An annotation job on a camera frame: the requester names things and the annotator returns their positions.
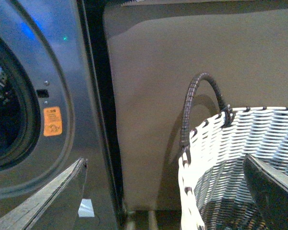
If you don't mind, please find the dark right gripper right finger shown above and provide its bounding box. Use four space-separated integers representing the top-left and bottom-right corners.
243 154 288 230

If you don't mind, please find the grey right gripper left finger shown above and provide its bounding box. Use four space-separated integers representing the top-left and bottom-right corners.
0 158 87 230

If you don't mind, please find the grey front-load washing machine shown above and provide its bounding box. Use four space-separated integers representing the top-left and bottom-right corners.
0 0 120 230

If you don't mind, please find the white woven laundry basket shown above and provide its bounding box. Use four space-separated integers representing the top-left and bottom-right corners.
178 107 288 230

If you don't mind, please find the orange warning sticker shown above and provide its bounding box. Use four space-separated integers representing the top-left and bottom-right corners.
43 106 62 137

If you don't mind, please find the black wrapped basket handle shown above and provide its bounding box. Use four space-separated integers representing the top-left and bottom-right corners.
179 72 234 149

